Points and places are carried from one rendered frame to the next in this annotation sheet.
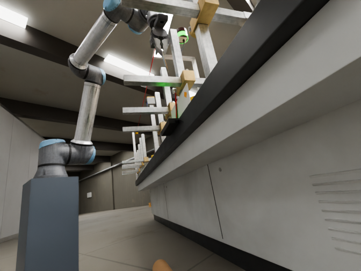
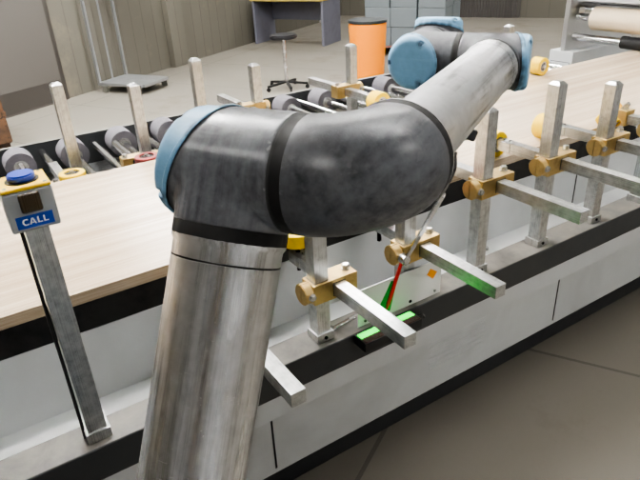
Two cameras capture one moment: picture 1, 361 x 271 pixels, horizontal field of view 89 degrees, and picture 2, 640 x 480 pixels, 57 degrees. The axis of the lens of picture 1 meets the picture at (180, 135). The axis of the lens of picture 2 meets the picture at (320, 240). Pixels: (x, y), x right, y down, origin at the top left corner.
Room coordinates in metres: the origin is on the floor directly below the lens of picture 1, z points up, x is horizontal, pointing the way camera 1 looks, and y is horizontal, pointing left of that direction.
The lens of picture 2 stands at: (1.19, 1.12, 1.52)
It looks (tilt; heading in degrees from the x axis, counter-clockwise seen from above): 27 degrees down; 258
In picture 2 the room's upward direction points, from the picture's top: 3 degrees counter-clockwise
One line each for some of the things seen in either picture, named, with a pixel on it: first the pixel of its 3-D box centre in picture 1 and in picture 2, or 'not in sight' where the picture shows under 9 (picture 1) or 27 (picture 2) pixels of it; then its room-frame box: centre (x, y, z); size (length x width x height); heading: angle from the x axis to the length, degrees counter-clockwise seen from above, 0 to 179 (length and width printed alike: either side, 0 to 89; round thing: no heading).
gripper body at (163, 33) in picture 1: (157, 33); not in sight; (0.72, 0.03, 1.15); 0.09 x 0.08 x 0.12; 20
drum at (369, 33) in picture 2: not in sight; (368, 50); (-0.85, -5.52, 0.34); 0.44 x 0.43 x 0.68; 141
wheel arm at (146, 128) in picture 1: (156, 128); (243, 337); (1.16, 0.15, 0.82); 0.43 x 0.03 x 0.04; 110
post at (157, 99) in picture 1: (160, 122); not in sight; (1.21, 0.12, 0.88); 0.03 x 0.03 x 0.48; 20
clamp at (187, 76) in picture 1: (185, 84); (410, 247); (0.72, -0.06, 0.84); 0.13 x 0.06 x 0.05; 20
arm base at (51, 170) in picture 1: (51, 172); not in sight; (1.20, 0.89, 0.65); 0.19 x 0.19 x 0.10
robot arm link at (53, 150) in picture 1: (53, 152); not in sight; (1.20, 0.88, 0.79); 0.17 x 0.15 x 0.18; 141
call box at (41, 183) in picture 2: (150, 102); (29, 203); (1.46, 0.21, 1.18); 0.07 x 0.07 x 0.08; 20
